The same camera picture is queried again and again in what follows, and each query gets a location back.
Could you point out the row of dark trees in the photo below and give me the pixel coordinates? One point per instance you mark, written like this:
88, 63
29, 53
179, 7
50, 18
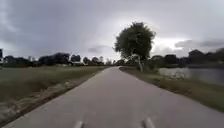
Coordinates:
193, 58

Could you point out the grass field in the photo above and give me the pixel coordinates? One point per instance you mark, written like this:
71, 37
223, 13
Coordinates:
40, 80

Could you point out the large dark tree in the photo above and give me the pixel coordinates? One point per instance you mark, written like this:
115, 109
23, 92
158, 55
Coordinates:
135, 40

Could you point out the pond water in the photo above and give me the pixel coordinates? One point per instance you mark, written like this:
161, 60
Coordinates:
200, 74

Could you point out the row of distant trees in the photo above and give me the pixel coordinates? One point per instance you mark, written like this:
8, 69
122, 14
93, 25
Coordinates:
56, 60

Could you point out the grass verge strip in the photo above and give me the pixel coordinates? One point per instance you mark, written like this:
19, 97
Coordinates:
190, 88

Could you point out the robot's own part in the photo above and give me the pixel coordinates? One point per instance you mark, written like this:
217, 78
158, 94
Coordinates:
149, 123
78, 124

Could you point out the grey asphalt path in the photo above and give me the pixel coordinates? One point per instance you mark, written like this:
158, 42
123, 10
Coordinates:
120, 100

